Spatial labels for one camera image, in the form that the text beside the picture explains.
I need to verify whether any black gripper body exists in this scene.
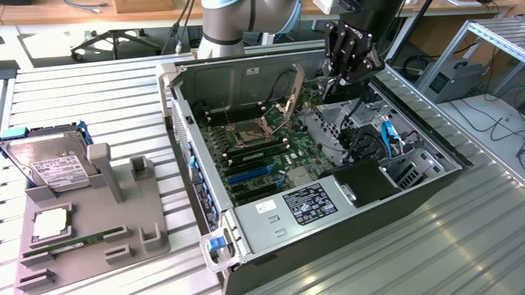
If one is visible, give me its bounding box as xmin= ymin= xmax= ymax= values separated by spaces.
xmin=339 ymin=0 xmax=407 ymax=74

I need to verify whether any graphics card with metal bracket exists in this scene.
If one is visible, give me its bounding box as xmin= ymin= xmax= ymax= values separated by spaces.
xmin=278 ymin=63 xmax=366 ymax=124

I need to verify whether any wooden desk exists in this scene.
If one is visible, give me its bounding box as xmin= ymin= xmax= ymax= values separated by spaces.
xmin=300 ymin=0 xmax=517 ymax=22
xmin=0 ymin=0 xmax=205 ymax=26

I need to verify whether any metal disk bay cage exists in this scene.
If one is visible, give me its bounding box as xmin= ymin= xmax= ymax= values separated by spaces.
xmin=304 ymin=73 xmax=394 ymax=163

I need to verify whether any metal socket cover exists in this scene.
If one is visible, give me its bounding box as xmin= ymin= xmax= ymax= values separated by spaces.
xmin=256 ymin=103 xmax=294 ymax=136

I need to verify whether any green motherboard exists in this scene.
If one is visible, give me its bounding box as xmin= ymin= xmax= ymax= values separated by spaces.
xmin=199 ymin=103 xmax=335 ymax=207

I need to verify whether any CPU socket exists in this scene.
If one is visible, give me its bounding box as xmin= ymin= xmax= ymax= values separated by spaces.
xmin=228 ymin=121 xmax=271 ymax=147

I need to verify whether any black plastic shroud box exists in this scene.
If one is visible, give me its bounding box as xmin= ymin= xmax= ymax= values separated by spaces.
xmin=332 ymin=162 xmax=403 ymax=208

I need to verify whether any silver chipset heat sink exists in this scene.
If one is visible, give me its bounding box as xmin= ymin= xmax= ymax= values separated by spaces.
xmin=286 ymin=168 xmax=316 ymax=185

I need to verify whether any RAM stick with white label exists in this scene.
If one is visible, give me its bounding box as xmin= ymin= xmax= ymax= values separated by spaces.
xmin=227 ymin=143 xmax=290 ymax=165

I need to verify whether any blue expansion slot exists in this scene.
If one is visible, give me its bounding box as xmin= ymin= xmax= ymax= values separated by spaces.
xmin=226 ymin=162 xmax=276 ymax=185

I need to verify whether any brown box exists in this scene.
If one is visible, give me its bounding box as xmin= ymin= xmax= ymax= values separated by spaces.
xmin=113 ymin=0 xmax=184 ymax=14

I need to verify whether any black office chair base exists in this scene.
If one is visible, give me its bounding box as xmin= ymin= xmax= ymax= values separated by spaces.
xmin=69 ymin=29 xmax=160 ymax=61

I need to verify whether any open black PC case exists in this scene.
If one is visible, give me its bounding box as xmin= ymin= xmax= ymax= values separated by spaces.
xmin=157 ymin=44 xmax=475 ymax=295

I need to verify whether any grey power supply unit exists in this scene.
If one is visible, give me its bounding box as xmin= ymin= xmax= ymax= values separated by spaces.
xmin=232 ymin=181 xmax=358 ymax=256

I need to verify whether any silver hard disk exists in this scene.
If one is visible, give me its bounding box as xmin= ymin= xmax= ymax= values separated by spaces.
xmin=0 ymin=131 xmax=101 ymax=193

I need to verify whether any grey parts rack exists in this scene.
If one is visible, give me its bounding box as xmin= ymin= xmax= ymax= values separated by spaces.
xmin=14 ymin=143 xmax=171 ymax=293

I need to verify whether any hard drive in blue caddy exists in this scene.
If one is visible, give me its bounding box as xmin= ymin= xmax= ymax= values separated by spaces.
xmin=0 ymin=120 xmax=95 ymax=160

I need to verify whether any silver CPU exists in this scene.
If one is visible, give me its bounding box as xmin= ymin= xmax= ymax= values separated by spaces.
xmin=32 ymin=208 xmax=69 ymax=239

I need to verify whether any green RAM stick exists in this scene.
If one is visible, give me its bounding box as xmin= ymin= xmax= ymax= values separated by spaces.
xmin=22 ymin=226 xmax=124 ymax=258

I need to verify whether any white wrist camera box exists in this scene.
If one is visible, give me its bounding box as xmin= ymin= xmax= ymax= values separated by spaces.
xmin=314 ymin=0 xmax=342 ymax=15

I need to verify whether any black looped wire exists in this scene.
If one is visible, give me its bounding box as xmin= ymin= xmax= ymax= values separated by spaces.
xmin=263 ymin=69 xmax=300 ymax=104

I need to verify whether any grey device with handle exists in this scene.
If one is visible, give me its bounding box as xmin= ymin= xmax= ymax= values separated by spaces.
xmin=426 ymin=58 xmax=487 ymax=104

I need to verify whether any blue wire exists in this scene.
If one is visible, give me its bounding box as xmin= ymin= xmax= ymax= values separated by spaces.
xmin=380 ymin=120 xmax=398 ymax=159

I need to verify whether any black wire bundle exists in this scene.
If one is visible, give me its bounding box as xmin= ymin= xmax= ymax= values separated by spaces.
xmin=339 ymin=127 xmax=389 ymax=162

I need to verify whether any aluminium frame rack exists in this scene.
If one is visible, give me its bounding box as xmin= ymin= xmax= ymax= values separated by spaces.
xmin=413 ymin=17 xmax=525 ymax=96

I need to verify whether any black floor cable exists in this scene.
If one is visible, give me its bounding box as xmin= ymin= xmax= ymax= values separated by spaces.
xmin=449 ymin=93 xmax=525 ymax=145

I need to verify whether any black hanging cable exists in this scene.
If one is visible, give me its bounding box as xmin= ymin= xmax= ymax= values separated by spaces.
xmin=161 ymin=0 xmax=196 ymax=55

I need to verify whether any blue cable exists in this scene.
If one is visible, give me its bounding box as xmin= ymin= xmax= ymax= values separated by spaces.
xmin=64 ymin=0 xmax=111 ymax=14

